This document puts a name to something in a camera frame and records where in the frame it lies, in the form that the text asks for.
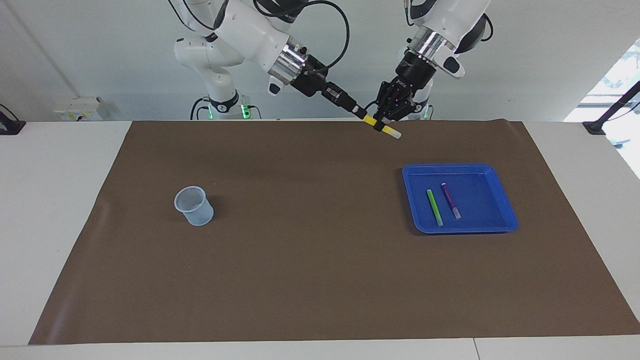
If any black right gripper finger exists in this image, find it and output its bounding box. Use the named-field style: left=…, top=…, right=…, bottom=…
left=322, top=89, right=363, bottom=120
left=327, top=85, right=368, bottom=120

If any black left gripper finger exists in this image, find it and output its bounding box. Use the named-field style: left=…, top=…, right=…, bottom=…
left=390, top=92, right=418, bottom=123
left=374, top=80, right=398, bottom=132

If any yellow highlighter pen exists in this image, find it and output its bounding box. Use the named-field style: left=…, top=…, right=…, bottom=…
left=362, top=114, right=402, bottom=140

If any green highlighter pen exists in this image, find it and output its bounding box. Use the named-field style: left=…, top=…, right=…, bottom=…
left=426, top=189, right=445, bottom=227

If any purple highlighter pen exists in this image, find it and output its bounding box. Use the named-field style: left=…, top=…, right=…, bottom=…
left=441, top=182, right=462, bottom=220

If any blue plastic tray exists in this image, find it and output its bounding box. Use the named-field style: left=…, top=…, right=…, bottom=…
left=402, top=163, right=519, bottom=235

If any translucent blue mesh pen cup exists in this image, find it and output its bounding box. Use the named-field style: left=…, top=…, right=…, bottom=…
left=173, top=186, right=215, bottom=227

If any brown table mat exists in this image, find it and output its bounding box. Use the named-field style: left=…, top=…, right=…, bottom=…
left=28, top=119, right=640, bottom=346

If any black stand with pole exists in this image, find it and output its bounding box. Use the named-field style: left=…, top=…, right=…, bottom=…
left=582, top=81, right=640, bottom=136

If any small black table clamp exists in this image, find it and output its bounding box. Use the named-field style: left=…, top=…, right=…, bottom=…
left=0, top=104, right=27, bottom=136

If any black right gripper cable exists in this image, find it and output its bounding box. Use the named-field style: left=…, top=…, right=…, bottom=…
left=252, top=0, right=351, bottom=77

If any white wall socket box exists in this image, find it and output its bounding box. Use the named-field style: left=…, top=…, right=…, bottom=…
left=54, top=97, right=108, bottom=122

